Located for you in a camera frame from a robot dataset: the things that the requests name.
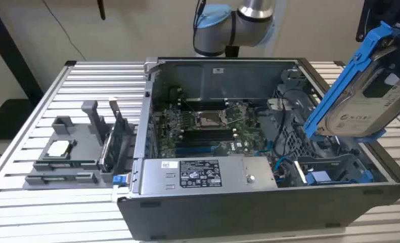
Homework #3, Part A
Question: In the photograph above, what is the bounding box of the hard disk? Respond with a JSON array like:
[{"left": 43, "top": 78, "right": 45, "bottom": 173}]
[{"left": 303, "top": 21, "right": 400, "bottom": 145}]

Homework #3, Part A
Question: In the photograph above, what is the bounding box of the perforated metal disk bay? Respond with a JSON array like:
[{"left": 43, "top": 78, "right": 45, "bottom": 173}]
[{"left": 270, "top": 68, "right": 359, "bottom": 165}]

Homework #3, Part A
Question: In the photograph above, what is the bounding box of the black expansion slot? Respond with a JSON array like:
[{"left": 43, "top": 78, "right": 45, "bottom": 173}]
[{"left": 175, "top": 141, "right": 218, "bottom": 149}]

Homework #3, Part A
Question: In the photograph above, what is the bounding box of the blue expansion slot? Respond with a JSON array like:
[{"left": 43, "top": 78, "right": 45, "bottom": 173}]
[{"left": 175, "top": 147, "right": 219, "bottom": 156}]

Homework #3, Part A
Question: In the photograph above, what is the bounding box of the metal socket cover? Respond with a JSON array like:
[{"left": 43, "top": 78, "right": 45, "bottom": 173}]
[{"left": 222, "top": 105, "right": 250, "bottom": 125}]

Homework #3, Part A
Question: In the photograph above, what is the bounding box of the green motherboard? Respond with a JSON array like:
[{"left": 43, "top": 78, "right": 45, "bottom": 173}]
[{"left": 153, "top": 100, "right": 267, "bottom": 158}]

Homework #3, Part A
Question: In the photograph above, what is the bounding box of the black RAM slots row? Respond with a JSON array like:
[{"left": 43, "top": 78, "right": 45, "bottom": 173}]
[
  {"left": 182, "top": 99, "right": 229, "bottom": 112},
  {"left": 182, "top": 128, "right": 237, "bottom": 143}
]

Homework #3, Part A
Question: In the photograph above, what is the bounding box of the CPU socket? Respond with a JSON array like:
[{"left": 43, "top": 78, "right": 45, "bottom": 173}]
[{"left": 195, "top": 111, "right": 226, "bottom": 129}]

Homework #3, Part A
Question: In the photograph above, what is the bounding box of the thin metal locking lever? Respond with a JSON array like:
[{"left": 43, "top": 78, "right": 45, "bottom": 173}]
[{"left": 183, "top": 99, "right": 199, "bottom": 113}]

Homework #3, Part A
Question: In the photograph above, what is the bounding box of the black open PC case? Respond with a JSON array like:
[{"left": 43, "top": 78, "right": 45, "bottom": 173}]
[{"left": 111, "top": 56, "right": 400, "bottom": 241}]

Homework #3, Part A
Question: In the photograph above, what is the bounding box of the silver power supply box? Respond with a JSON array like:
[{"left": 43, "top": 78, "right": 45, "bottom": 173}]
[{"left": 139, "top": 155, "right": 279, "bottom": 196}]

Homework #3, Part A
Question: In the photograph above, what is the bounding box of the grey parts rack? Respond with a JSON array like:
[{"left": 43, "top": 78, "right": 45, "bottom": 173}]
[{"left": 23, "top": 100, "right": 141, "bottom": 191}]

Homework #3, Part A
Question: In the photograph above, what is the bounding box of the green RAM stick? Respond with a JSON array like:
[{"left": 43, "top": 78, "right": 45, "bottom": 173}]
[
  {"left": 34, "top": 159, "right": 98, "bottom": 170},
  {"left": 27, "top": 172, "right": 95, "bottom": 183}
]

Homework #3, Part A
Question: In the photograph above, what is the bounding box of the silver CPU chip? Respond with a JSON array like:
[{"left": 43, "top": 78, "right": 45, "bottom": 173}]
[{"left": 47, "top": 141, "right": 74, "bottom": 157}]

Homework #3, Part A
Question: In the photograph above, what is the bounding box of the black stand with base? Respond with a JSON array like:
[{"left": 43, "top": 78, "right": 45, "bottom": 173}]
[{"left": 0, "top": 0, "right": 46, "bottom": 140}]

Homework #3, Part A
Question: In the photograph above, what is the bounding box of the silver metal bracket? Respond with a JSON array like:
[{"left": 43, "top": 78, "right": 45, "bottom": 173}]
[{"left": 266, "top": 98, "right": 305, "bottom": 112}]

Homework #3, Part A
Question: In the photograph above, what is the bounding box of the long black wire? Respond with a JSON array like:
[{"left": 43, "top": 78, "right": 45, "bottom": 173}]
[{"left": 273, "top": 88, "right": 311, "bottom": 159}]

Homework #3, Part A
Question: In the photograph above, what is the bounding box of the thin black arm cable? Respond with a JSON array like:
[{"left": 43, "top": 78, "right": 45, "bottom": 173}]
[{"left": 193, "top": 0, "right": 209, "bottom": 32}]

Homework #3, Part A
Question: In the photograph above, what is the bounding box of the blue disk wire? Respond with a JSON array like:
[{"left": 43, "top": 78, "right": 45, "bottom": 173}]
[{"left": 274, "top": 154, "right": 294, "bottom": 179}]

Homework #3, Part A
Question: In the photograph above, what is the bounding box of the black hanging strap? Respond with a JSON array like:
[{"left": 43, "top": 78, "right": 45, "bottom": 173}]
[{"left": 97, "top": 0, "right": 107, "bottom": 21}]

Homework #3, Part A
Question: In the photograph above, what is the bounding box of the thin black wall cable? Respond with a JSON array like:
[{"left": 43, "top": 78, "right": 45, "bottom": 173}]
[{"left": 41, "top": 0, "right": 87, "bottom": 61}]

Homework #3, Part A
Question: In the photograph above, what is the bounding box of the graphics card with metal bracket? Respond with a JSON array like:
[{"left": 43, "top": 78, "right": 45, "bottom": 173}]
[{"left": 98, "top": 97, "right": 131, "bottom": 174}]

